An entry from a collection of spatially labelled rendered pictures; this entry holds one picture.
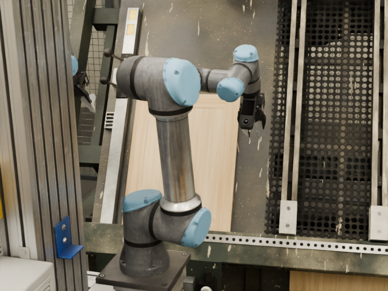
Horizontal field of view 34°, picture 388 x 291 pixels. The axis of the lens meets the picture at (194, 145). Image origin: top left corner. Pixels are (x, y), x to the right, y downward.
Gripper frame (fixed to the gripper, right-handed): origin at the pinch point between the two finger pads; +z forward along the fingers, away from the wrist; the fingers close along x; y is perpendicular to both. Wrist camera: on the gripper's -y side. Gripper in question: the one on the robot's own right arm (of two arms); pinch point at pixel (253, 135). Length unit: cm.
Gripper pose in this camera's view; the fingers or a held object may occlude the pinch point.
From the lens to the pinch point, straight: 219.9
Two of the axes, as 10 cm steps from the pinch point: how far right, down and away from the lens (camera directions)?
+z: 1.5, 7.1, 6.9
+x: -9.6, -0.7, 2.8
